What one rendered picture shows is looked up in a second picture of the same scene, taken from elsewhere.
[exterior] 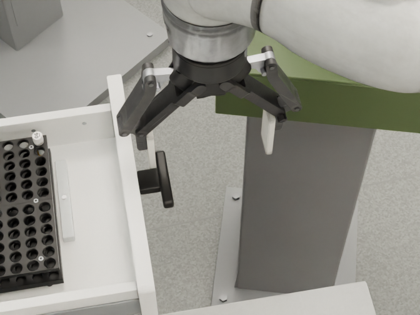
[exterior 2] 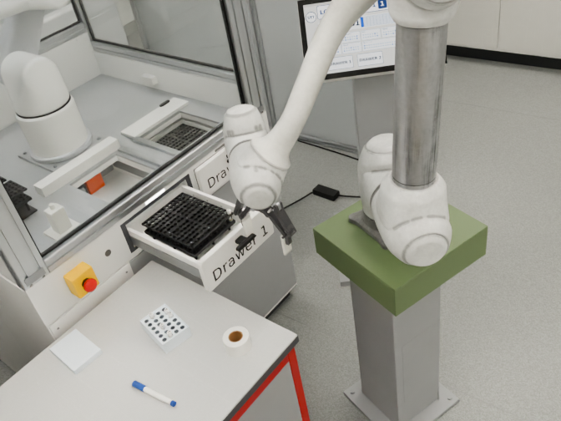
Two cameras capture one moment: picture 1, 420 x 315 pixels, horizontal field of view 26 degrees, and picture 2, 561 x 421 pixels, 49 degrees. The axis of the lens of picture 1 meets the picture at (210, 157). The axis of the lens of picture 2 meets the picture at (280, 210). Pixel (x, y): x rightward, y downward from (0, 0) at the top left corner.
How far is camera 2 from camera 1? 1.10 m
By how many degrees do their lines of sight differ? 40
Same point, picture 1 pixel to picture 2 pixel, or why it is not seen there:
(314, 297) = (274, 327)
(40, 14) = not seen: hidden behind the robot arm
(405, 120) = (373, 292)
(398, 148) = (509, 393)
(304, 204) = (376, 344)
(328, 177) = (381, 331)
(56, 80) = not seen: hidden behind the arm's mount
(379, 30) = (234, 174)
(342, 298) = (282, 333)
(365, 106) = (358, 275)
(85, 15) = not seen: hidden behind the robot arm
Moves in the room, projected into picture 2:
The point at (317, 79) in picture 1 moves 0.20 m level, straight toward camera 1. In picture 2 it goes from (341, 250) to (280, 283)
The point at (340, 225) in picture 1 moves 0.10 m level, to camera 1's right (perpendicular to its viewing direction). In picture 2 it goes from (391, 370) to (416, 388)
